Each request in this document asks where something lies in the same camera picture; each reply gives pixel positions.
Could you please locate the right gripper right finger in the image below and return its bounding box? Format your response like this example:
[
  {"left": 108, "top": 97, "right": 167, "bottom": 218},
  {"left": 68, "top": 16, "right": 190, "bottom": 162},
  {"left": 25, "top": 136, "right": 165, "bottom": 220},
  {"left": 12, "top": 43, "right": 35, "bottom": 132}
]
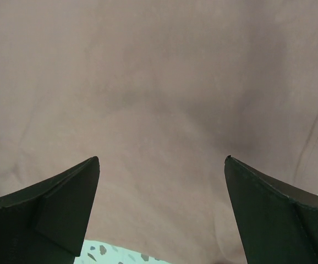
[{"left": 224, "top": 156, "right": 318, "bottom": 264}]

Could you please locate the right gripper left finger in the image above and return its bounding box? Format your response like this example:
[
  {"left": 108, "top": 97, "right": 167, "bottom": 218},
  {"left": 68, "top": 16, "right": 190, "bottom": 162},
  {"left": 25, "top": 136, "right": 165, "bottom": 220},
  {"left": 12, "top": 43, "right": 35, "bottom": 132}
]
[{"left": 0, "top": 156, "right": 100, "bottom": 264}]

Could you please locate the pink t shirt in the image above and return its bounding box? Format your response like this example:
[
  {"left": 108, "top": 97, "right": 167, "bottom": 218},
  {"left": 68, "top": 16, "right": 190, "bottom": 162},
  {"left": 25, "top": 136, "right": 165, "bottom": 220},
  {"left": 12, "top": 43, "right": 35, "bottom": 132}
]
[{"left": 0, "top": 1, "right": 318, "bottom": 263}]

